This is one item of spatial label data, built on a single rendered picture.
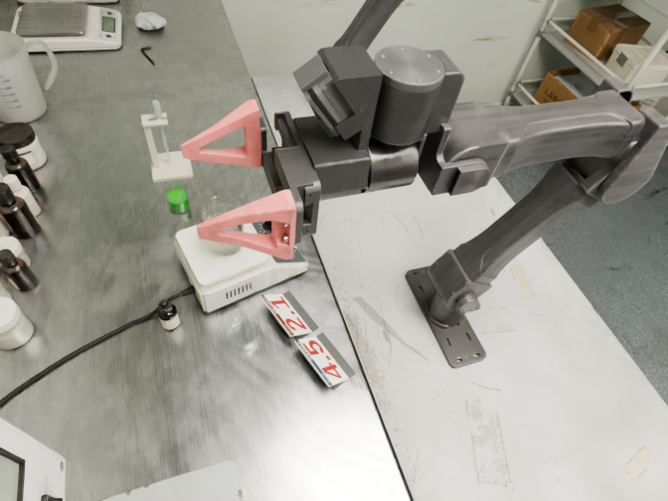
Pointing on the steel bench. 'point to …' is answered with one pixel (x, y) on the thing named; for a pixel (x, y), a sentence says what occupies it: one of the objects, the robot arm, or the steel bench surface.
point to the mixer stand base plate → (192, 486)
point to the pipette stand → (181, 168)
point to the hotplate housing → (231, 288)
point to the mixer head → (29, 467)
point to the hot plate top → (201, 254)
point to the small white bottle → (22, 193)
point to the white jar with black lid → (24, 142)
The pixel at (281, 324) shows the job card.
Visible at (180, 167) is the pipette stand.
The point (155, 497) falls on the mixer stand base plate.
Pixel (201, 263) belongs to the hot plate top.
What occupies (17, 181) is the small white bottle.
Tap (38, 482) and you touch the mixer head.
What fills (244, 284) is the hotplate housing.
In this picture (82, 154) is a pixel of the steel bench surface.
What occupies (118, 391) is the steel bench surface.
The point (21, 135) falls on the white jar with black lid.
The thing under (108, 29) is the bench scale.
